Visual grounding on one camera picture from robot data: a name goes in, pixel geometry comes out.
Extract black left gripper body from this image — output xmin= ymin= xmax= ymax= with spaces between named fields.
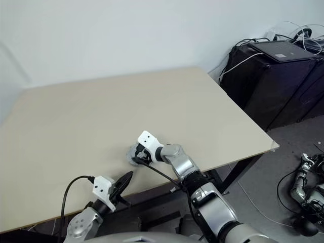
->
xmin=108 ymin=180 xmax=130 ymax=207

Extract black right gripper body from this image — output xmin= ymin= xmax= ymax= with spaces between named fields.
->
xmin=135 ymin=144 xmax=153 ymax=163

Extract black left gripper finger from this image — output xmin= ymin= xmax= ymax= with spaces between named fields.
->
xmin=118 ymin=171 xmax=134 ymax=185
xmin=118 ymin=173 xmax=134 ymax=195

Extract silver motor end cap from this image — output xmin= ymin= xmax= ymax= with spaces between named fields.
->
xmin=125 ymin=144 xmax=153 ymax=168

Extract grey robot torso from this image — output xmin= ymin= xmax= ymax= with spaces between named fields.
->
xmin=82 ymin=230 xmax=205 ymax=243

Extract large black cabinet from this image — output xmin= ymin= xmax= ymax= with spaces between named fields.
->
xmin=219 ymin=42 xmax=320 ymax=130

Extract black laptop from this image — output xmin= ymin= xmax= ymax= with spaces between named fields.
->
xmin=247 ymin=40 xmax=321 ymax=64

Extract black cabinet with rounded panel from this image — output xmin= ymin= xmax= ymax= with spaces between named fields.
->
xmin=268 ymin=57 xmax=324 ymax=130

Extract black rounded floor object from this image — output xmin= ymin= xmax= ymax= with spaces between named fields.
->
xmin=294 ymin=217 xmax=319 ymax=235

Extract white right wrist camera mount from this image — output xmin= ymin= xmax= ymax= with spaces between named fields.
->
xmin=137 ymin=130 xmax=166 ymax=163

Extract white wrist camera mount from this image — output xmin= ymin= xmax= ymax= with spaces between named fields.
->
xmin=92 ymin=175 xmax=117 ymax=212
xmin=137 ymin=130 xmax=166 ymax=163

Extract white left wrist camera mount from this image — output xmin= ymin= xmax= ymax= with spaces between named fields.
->
xmin=92 ymin=175 xmax=117 ymax=212

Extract black table frame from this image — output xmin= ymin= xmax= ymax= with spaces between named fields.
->
xmin=15 ymin=153 xmax=263 ymax=240

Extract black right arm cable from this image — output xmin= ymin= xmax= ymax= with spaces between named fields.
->
xmin=138 ymin=159 xmax=202 ymax=230

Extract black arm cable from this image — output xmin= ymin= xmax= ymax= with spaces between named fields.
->
xmin=60 ymin=175 xmax=96 ymax=240
xmin=138 ymin=159 xmax=202 ymax=230

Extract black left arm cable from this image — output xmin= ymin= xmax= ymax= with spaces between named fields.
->
xmin=60 ymin=175 xmax=96 ymax=240

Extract thin white floor cable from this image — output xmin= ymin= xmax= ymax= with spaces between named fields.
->
xmin=228 ymin=164 xmax=296 ymax=226

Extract white cable over cabinet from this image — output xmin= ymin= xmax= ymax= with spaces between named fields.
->
xmin=219 ymin=52 xmax=264 ymax=78

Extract tangled cable heap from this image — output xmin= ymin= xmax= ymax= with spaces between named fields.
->
xmin=282 ymin=21 xmax=324 ymax=56

